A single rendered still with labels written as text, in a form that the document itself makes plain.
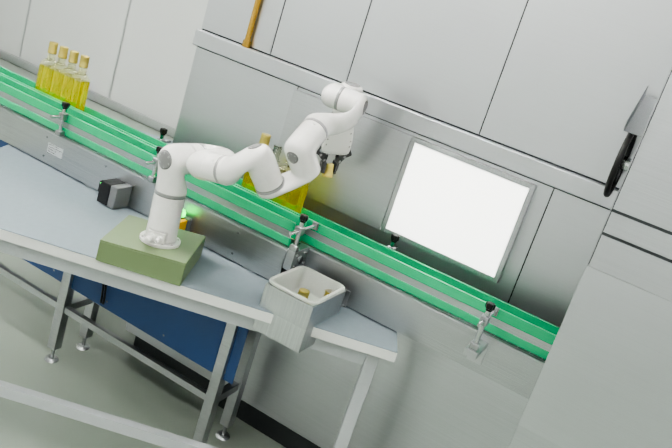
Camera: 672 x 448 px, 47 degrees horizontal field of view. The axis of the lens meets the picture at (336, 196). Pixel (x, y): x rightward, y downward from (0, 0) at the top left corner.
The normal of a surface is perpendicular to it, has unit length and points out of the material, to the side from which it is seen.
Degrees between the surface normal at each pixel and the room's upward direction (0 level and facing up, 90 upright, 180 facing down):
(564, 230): 90
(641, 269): 90
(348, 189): 90
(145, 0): 90
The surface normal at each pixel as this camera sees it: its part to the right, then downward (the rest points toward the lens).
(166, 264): -0.07, 0.26
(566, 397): -0.45, 0.11
